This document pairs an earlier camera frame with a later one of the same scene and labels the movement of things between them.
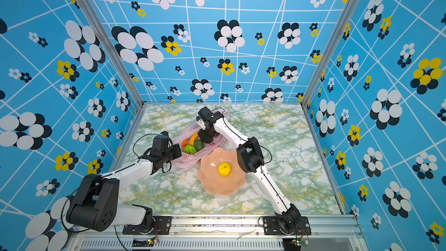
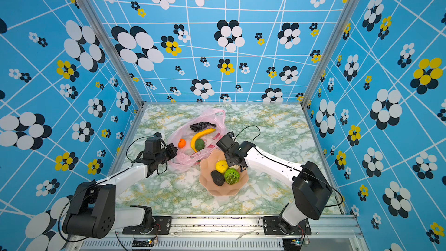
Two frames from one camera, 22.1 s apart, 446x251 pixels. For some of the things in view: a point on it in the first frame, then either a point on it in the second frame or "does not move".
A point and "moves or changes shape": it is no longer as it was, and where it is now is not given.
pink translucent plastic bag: x=191 y=161 moves or changes shape
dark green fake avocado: x=198 y=144 -> x=218 y=178
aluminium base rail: x=227 y=233 does not move
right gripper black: x=204 y=137 -> x=229 y=161
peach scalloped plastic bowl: x=220 y=172 does not move
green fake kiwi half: x=190 y=149 -> x=232 y=176
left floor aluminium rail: x=128 y=139 does not move
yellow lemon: x=225 y=169 moves or changes shape
